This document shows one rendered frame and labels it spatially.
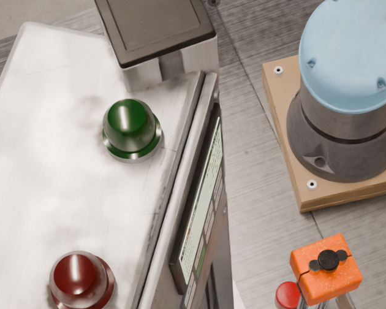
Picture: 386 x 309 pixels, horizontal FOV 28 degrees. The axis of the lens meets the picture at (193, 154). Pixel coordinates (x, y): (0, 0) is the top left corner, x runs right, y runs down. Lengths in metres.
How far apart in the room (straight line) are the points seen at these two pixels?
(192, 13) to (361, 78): 0.47
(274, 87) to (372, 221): 0.22
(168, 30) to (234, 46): 0.78
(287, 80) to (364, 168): 0.17
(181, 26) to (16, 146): 0.09
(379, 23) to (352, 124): 0.12
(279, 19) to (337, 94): 0.36
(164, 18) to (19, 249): 0.12
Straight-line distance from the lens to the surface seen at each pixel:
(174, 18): 0.34
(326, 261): 0.60
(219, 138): 0.38
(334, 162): 0.94
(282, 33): 1.13
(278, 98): 1.03
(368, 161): 0.95
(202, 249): 0.43
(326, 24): 0.82
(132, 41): 0.34
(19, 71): 0.37
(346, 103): 0.81
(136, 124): 0.32
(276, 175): 1.03
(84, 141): 0.35
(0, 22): 2.25
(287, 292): 0.95
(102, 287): 0.30
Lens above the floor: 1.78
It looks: 66 degrees down
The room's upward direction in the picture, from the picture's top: 9 degrees counter-clockwise
